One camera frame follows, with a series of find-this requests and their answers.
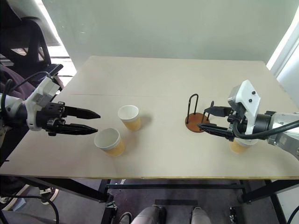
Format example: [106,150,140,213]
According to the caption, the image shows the grey rounded leg shape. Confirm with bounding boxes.
[131,204,167,224]
[191,206,210,224]

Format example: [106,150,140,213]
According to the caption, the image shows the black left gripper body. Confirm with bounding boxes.
[36,101,66,137]

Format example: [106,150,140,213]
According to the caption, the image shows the yellow white paper cup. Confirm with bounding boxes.
[229,137,256,154]
[93,127,126,157]
[117,105,142,132]

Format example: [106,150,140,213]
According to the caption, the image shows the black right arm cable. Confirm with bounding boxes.
[233,119,299,141]

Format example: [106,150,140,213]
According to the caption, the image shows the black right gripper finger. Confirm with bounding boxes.
[197,123,235,139]
[204,105,231,117]

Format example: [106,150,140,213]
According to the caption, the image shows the black office chair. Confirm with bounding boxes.
[0,0,64,94]

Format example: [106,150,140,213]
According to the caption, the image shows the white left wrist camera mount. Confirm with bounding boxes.
[24,76,61,132]

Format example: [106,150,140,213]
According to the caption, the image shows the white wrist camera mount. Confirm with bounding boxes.
[227,79,261,141]
[24,76,61,132]

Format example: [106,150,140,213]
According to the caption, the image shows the brown round cup holder stand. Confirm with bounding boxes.
[185,93,215,133]

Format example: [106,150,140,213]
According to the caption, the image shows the white black sneaker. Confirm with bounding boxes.
[0,183,30,211]
[39,186,59,206]

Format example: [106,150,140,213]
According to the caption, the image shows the person in dark purple clothes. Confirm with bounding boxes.
[0,64,27,97]

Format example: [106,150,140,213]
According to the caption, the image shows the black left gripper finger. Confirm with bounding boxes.
[55,123,99,136]
[64,105,101,119]

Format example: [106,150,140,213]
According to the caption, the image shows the black floor cable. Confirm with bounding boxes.
[0,194,60,224]

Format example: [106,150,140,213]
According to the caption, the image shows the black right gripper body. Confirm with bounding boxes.
[225,109,249,142]

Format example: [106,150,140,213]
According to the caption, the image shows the dark rounded shoe shape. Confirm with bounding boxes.
[118,211,133,224]

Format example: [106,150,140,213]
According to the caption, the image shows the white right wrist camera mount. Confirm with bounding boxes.
[227,79,261,141]

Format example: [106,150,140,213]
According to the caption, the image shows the black metal table frame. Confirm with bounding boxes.
[0,175,299,224]

